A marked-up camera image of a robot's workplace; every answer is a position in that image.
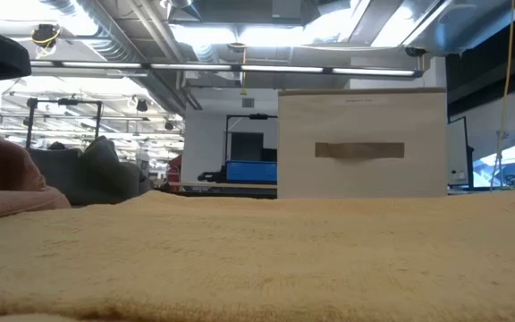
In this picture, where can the dark wall screen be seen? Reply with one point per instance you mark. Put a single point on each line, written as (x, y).
(246, 146)

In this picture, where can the pink checked towel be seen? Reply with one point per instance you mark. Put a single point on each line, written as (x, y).
(2, 179)

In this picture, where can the yellow terry towel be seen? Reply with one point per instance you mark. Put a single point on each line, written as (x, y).
(257, 255)

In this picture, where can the black aluminium table frame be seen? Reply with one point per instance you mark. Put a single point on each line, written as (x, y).
(222, 194)

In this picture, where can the white board black frame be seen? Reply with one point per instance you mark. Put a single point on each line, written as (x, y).
(456, 152)

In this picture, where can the red cabinet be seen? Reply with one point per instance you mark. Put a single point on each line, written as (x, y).
(175, 172)

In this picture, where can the black background robot arm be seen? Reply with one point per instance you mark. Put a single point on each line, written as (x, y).
(210, 176)

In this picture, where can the wooden background table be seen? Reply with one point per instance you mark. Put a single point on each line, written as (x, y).
(239, 184)

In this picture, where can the blue plastic crate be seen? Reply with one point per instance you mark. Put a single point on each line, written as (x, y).
(250, 171)

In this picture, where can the grey wall vent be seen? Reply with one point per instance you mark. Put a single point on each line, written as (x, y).
(248, 103)

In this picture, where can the black LED light bar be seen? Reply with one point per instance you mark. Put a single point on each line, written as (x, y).
(235, 68)

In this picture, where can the grey waffle towel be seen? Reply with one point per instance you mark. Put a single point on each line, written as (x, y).
(101, 174)

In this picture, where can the black camera stand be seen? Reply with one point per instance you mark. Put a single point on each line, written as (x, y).
(67, 101)
(258, 116)

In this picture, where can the silver ventilation duct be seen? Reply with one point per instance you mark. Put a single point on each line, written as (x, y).
(463, 22)

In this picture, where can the beige fabric storage box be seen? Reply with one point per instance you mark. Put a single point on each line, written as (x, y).
(360, 121)

